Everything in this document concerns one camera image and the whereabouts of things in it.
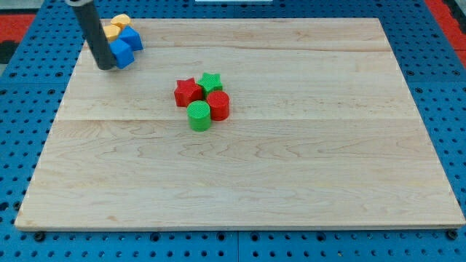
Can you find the yellow block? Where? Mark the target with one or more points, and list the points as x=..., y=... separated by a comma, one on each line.
x=112, y=32
x=122, y=21

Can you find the red star block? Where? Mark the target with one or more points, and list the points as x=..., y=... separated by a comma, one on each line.
x=187, y=91

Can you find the red cylinder block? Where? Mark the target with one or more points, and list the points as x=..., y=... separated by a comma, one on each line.
x=219, y=105

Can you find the yellow block front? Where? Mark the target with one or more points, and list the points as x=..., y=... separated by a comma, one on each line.
x=112, y=32

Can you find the green star block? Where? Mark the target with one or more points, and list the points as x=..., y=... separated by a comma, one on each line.
x=210, y=83

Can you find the light wooden board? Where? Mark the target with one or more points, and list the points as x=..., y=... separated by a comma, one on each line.
x=322, y=134

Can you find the yellow block rear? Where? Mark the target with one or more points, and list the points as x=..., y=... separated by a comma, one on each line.
x=122, y=21

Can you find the blue cube block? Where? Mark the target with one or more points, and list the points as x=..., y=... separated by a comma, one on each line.
x=122, y=52
x=131, y=37

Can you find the blue cube block front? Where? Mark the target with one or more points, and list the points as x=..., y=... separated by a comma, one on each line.
x=122, y=52

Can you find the blue cube block rear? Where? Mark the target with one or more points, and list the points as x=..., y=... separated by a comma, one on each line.
x=131, y=37

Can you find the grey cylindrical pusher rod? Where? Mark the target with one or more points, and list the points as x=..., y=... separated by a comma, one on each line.
x=89, y=20

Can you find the green cylinder block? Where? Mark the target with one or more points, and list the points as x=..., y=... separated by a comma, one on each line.
x=198, y=113

